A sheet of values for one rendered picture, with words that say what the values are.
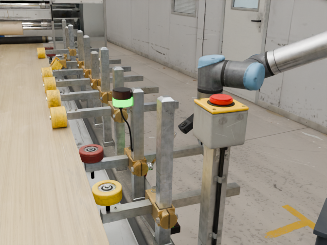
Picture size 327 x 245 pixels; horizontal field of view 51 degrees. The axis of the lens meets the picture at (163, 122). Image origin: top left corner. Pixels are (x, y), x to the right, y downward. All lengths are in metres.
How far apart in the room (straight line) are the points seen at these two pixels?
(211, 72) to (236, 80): 0.09
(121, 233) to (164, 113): 0.55
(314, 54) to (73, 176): 0.84
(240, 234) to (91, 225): 1.56
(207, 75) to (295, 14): 3.14
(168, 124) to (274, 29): 3.70
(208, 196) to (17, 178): 0.59
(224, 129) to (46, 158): 0.70
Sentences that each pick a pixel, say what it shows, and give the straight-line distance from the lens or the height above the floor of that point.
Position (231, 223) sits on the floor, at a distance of 2.36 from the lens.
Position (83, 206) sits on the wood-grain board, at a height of 0.90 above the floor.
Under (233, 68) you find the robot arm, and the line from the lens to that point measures 1.15.
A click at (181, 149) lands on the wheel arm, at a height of 0.86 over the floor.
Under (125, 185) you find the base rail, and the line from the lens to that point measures 1.34.
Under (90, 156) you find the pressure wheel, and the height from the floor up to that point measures 0.90.
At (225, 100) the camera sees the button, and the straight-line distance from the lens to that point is 0.58.
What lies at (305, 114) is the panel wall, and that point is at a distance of 4.21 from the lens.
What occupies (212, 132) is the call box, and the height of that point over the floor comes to 1.18.
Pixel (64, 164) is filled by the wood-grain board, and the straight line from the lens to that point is 1.10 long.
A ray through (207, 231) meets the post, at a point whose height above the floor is 0.97.
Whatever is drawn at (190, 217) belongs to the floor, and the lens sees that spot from 2.37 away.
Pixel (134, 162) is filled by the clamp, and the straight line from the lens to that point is 1.15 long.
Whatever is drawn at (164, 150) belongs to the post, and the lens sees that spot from 0.88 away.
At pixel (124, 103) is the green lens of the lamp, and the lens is 1.05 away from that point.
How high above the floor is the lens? 1.40
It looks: 21 degrees down
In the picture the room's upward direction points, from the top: 1 degrees clockwise
